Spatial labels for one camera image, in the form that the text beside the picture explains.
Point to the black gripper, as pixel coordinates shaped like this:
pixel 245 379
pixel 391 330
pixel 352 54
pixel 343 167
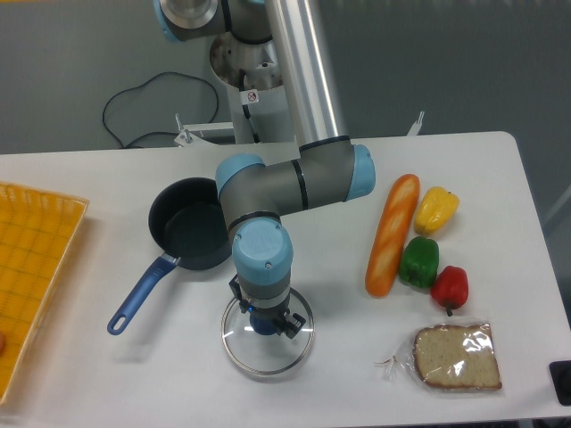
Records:
pixel 276 318

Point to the glass lid blue knob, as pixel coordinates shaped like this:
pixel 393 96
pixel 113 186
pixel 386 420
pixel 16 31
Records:
pixel 269 355

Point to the dark saucepan blue handle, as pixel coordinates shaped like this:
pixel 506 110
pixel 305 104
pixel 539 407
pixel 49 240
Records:
pixel 187 222

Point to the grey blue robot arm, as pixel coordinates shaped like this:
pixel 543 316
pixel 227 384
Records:
pixel 255 196

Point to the toy baguette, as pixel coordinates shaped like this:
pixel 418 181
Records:
pixel 392 230

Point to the green toy bell pepper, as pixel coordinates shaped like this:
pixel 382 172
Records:
pixel 419 262

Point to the red toy bell pepper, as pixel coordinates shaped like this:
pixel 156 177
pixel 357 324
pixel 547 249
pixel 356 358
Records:
pixel 451 289

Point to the wrapped bread slice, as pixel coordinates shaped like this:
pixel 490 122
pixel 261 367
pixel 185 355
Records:
pixel 450 358

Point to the yellow toy bell pepper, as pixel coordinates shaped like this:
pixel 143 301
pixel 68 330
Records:
pixel 435 210

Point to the orange plastic basket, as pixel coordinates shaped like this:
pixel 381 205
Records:
pixel 37 230

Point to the black object at edge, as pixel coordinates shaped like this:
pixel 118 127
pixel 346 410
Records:
pixel 560 372

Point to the left table clamp bracket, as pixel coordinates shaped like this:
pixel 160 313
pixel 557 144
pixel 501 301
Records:
pixel 219 133

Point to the table clamp bracket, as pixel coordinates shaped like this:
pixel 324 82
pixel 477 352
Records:
pixel 416 126
pixel 219 133

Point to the right table clamp bracket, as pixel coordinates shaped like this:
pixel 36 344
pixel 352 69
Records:
pixel 416 126

